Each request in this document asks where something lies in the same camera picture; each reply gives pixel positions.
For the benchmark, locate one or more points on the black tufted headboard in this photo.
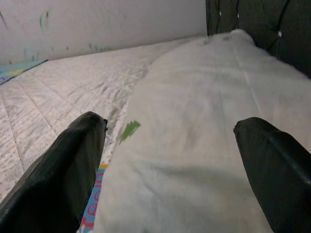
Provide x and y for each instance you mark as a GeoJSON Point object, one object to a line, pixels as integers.
{"type": "Point", "coordinates": [267, 19]}

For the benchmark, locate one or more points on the teal blanket with colourful shapes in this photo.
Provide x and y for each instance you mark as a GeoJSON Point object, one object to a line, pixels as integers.
{"type": "Point", "coordinates": [14, 70]}

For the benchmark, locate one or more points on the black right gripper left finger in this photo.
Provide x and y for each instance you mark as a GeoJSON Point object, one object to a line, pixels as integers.
{"type": "Point", "coordinates": [48, 182]}

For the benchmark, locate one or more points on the beige quilted mattress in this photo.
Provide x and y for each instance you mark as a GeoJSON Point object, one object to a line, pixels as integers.
{"type": "Point", "coordinates": [60, 85]}

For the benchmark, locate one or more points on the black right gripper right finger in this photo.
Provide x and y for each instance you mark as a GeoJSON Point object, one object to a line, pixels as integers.
{"type": "Point", "coordinates": [279, 182]}

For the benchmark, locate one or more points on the colourful children's book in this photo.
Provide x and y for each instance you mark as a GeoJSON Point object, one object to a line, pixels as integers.
{"type": "Point", "coordinates": [94, 194]}

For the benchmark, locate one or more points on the white pillow with tree print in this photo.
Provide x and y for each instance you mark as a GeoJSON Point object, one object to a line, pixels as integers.
{"type": "Point", "coordinates": [194, 109]}

